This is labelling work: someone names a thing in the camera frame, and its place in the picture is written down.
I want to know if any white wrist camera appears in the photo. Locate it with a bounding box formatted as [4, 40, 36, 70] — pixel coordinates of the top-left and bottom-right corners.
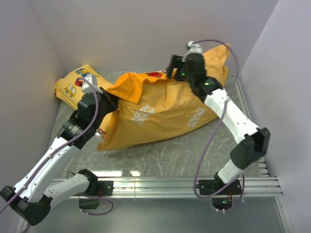
[75, 73, 102, 94]
[182, 41, 203, 62]

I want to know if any aluminium frame rail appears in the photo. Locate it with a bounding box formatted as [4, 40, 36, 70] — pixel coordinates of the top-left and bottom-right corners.
[28, 72, 290, 233]

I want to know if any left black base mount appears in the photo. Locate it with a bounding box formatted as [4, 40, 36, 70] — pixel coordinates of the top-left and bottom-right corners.
[78, 181, 114, 216]

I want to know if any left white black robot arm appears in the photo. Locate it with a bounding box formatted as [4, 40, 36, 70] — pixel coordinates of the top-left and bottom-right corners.
[0, 88, 119, 226]

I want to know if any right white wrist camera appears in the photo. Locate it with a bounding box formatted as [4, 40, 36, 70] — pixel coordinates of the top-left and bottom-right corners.
[182, 41, 203, 62]

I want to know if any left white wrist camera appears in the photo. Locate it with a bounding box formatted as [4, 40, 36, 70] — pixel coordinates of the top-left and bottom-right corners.
[75, 73, 102, 94]

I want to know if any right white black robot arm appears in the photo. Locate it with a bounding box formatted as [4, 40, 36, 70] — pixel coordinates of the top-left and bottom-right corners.
[166, 53, 270, 194]

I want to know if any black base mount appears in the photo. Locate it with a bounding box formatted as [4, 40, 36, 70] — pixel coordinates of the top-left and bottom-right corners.
[78, 181, 114, 216]
[194, 176, 245, 214]

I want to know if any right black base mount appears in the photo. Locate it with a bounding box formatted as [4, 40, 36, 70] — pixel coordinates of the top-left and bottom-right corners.
[194, 176, 245, 214]

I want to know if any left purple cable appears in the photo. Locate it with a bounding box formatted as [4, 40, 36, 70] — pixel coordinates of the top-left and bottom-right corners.
[0, 77, 114, 233]

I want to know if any orange Mickey Mouse pillowcase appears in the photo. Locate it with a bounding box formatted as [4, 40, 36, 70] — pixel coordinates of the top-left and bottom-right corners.
[97, 44, 231, 151]

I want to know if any yellow vehicle print pillow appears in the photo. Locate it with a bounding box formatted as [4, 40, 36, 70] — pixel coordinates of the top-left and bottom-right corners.
[54, 64, 116, 138]

